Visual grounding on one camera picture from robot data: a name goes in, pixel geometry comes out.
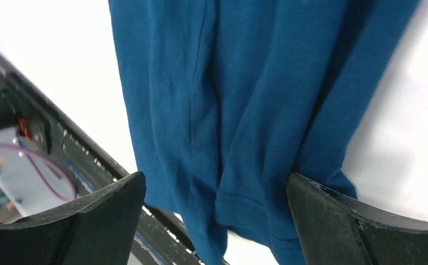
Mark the dark blue t shirt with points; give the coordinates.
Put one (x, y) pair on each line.
(226, 98)

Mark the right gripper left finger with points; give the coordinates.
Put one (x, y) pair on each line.
(97, 228)

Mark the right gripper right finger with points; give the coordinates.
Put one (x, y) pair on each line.
(334, 228)

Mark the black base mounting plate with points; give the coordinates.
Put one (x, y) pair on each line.
(161, 238)

